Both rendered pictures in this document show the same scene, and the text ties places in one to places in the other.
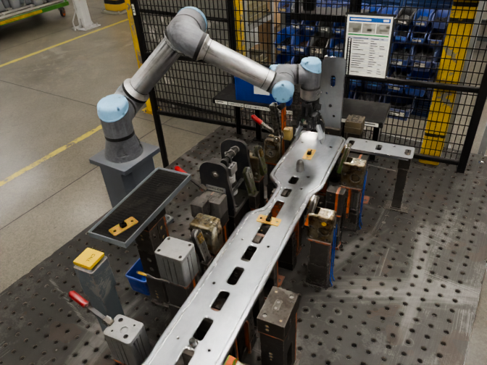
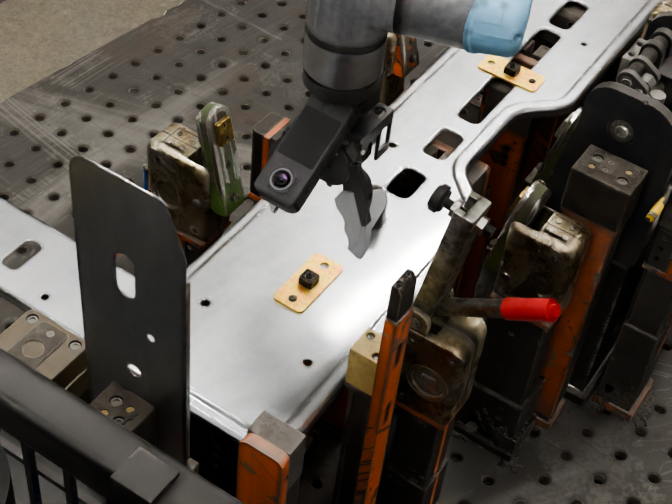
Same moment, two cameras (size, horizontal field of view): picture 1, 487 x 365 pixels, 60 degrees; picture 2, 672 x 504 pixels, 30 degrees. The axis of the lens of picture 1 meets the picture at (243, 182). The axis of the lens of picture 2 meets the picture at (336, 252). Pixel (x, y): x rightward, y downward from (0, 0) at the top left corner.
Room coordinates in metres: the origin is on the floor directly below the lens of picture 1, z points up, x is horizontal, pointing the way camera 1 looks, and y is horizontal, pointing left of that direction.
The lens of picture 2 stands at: (2.46, -0.24, 1.99)
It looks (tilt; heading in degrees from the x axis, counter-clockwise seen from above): 46 degrees down; 181
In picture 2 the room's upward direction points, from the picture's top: 7 degrees clockwise
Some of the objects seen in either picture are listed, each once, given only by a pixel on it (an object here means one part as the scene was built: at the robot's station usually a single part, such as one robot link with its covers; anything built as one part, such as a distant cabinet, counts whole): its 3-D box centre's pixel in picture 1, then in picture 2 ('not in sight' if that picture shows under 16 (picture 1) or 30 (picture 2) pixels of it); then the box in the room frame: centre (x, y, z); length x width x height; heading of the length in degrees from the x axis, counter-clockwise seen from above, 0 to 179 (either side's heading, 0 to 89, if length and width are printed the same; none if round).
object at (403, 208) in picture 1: (401, 182); not in sight; (1.52, -0.70, 0.84); 0.11 x 0.06 x 0.29; 63
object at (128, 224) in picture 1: (123, 224); not in sight; (0.97, 0.37, 1.17); 0.08 x 0.04 x 0.01; 133
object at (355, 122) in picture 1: (351, 151); (48, 458); (1.74, -0.53, 0.88); 0.08 x 0.08 x 0.36; 63
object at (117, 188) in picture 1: (134, 191); not in sight; (1.51, 0.48, 0.90); 0.21 x 0.21 x 0.40; 56
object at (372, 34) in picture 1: (367, 46); not in sight; (2.00, -0.63, 1.30); 0.23 x 0.02 x 0.31; 63
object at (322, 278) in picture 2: (309, 153); (308, 279); (1.55, -0.29, 1.01); 0.08 x 0.04 x 0.01; 153
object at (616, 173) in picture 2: not in sight; (567, 298); (1.44, 0.01, 0.91); 0.07 x 0.05 x 0.42; 63
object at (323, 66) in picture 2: (311, 93); (341, 49); (1.53, -0.29, 1.29); 0.08 x 0.08 x 0.05
